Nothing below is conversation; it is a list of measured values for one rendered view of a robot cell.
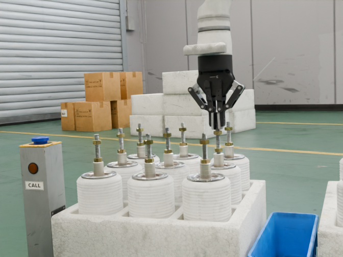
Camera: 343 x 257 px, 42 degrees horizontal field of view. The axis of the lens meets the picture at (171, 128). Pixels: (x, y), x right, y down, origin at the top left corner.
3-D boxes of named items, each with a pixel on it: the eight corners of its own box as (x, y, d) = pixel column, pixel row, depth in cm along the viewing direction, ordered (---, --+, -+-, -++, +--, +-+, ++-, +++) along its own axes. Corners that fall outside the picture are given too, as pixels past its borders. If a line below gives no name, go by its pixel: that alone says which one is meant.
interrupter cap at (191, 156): (163, 159, 114) (163, 156, 114) (185, 155, 119) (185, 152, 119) (182, 161, 108) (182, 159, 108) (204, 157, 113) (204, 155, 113)
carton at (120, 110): (135, 126, 489) (133, 99, 486) (118, 128, 471) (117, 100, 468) (116, 125, 508) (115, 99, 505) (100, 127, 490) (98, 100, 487)
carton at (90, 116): (112, 129, 463) (110, 100, 460) (93, 131, 446) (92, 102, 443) (94, 128, 483) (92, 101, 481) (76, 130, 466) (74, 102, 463)
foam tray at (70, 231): (242, 324, 80) (239, 227, 78) (56, 300, 93) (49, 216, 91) (267, 247, 117) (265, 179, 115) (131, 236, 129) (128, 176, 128)
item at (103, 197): (81, 251, 100) (76, 173, 99) (123, 246, 102) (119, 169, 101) (82, 268, 91) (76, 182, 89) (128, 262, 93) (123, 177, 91)
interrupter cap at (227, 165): (229, 172, 93) (229, 169, 93) (196, 170, 97) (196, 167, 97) (240, 165, 100) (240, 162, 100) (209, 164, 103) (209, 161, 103)
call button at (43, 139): (43, 146, 101) (42, 137, 101) (28, 146, 103) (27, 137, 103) (52, 144, 105) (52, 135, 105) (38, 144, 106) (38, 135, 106)
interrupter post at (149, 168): (153, 179, 90) (152, 163, 89) (142, 179, 90) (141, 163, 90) (157, 177, 92) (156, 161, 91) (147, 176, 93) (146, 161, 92)
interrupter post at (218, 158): (222, 169, 97) (221, 154, 96) (212, 169, 98) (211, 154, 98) (225, 167, 99) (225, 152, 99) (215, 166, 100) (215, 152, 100)
